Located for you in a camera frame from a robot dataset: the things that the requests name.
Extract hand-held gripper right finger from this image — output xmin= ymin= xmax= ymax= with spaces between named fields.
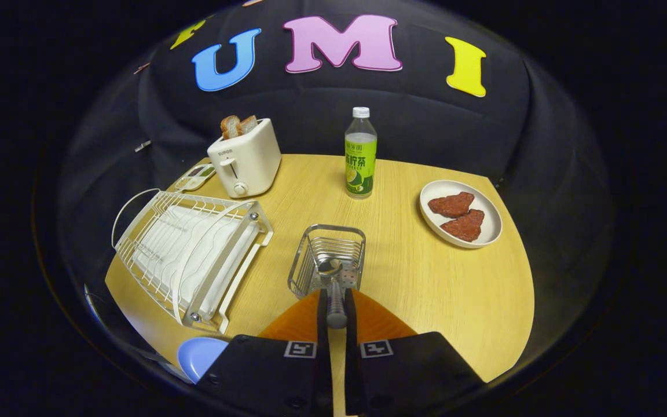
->
xmin=344 ymin=288 xmax=488 ymax=417

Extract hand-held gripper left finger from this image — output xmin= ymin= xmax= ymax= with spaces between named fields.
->
xmin=195 ymin=288 xmax=334 ymax=417

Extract blue plate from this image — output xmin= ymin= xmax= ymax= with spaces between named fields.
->
xmin=177 ymin=337 xmax=230 ymax=384

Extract metal spoon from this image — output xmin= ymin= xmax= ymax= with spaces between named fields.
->
xmin=317 ymin=258 xmax=349 ymax=330

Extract white wire dish rack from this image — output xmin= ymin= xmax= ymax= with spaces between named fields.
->
xmin=112 ymin=188 xmax=274 ymax=335

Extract metal wire basket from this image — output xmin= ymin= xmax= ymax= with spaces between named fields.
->
xmin=287 ymin=224 xmax=367 ymax=299

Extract white plate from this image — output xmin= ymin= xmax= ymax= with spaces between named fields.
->
xmin=419 ymin=180 xmax=503 ymax=249

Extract divided seasoning dish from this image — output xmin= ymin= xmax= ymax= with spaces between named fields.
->
xmin=174 ymin=163 xmax=217 ymax=192

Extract white drip tray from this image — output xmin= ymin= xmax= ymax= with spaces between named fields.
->
xmin=134 ymin=206 xmax=260 ymax=316

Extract red meat slice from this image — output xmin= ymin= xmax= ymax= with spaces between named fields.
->
xmin=428 ymin=192 xmax=475 ymax=218
xmin=440 ymin=209 xmax=485 ymax=243

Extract white toaster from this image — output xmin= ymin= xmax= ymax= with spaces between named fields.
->
xmin=207 ymin=118 xmax=283 ymax=199

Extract green label drink bottle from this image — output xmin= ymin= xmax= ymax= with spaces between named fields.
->
xmin=344 ymin=107 xmax=378 ymax=200

